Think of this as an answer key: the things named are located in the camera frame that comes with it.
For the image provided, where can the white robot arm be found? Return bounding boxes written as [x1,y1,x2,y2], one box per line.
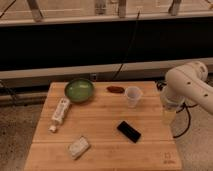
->
[160,61,213,125]

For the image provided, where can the brown oval object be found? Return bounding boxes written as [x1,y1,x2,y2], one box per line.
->
[107,86,125,94]

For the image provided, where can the clear plastic cup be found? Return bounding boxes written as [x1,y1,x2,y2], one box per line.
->
[124,86,143,108]

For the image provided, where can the green bowl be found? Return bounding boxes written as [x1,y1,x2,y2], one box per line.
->
[64,78,94,103]

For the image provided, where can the wooden table board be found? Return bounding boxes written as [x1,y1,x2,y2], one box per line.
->
[24,82,182,171]

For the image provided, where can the white toothpaste tube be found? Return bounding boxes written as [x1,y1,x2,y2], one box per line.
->
[49,98,71,133]

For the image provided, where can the white wrapped packet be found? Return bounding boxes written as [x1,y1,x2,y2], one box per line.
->
[68,136,90,160]

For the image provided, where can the black cables on floor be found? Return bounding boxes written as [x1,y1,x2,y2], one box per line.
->
[155,79,199,139]

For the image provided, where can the black hanging cable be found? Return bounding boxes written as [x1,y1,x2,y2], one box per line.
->
[111,9,141,82]

